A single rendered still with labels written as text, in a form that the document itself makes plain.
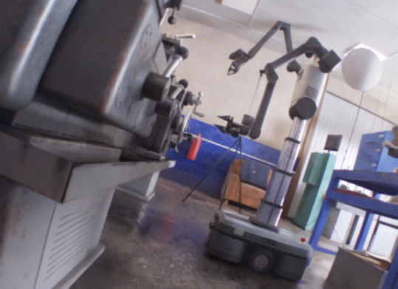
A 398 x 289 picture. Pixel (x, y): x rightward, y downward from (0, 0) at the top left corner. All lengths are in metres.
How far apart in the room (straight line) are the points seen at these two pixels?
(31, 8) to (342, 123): 6.60
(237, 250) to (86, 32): 1.50
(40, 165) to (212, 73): 5.72
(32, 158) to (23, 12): 0.23
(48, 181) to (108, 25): 0.29
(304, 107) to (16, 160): 1.79
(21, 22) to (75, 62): 0.12
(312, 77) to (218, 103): 4.03
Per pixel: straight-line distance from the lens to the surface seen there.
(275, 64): 1.86
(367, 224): 2.73
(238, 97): 6.00
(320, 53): 1.99
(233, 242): 1.75
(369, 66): 4.95
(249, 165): 5.39
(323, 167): 5.48
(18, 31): 0.49
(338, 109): 6.79
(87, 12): 0.57
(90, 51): 0.53
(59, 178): 0.44
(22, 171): 0.47
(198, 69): 6.08
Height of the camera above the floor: 0.53
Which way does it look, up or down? 3 degrees up
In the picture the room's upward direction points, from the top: 20 degrees clockwise
